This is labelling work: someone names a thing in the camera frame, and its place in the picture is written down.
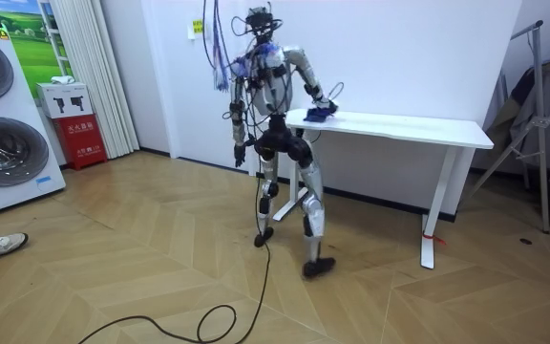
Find red fire extinguisher box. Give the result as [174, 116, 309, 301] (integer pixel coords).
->
[52, 113, 109, 172]

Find grey metal stand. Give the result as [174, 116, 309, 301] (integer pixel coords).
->
[467, 19, 550, 235]

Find blue cloth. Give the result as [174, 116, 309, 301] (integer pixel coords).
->
[303, 107, 334, 124]

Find robot legs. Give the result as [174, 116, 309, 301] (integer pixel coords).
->
[253, 140, 337, 280]

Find white desk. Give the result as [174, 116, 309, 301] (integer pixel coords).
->
[248, 108, 496, 270]

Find white cardboard box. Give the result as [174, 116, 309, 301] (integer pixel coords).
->
[35, 81, 95, 120]

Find white shelf frame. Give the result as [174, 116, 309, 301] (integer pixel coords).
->
[36, 0, 72, 78]

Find white washing machine tower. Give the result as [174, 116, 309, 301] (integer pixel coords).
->
[0, 18, 68, 221]

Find landscape wall poster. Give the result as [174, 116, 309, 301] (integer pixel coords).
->
[0, 0, 74, 100]

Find black floor cable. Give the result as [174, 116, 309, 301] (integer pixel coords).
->
[77, 142, 273, 344]

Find robot body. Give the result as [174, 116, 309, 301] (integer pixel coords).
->
[229, 3, 315, 162]

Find cable bundle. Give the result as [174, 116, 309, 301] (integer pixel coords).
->
[201, 0, 234, 94]

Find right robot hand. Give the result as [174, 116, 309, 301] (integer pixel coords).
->
[315, 98, 340, 117]

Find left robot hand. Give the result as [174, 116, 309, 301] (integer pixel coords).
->
[233, 141, 249, 169]

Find red strap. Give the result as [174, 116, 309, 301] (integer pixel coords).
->
[421, 231, 448, 247]

